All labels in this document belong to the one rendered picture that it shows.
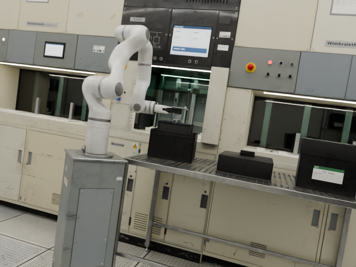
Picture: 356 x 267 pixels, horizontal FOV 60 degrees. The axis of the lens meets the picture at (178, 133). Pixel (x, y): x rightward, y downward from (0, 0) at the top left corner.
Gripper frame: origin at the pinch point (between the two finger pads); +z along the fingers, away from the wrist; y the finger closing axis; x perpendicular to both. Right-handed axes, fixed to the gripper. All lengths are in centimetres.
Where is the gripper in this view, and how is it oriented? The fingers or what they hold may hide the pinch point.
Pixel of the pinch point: (178, 111)
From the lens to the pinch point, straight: 197.9
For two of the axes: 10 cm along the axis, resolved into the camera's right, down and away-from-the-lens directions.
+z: 9.8, 1.5, -1.2
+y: -1.2, 0.4, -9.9
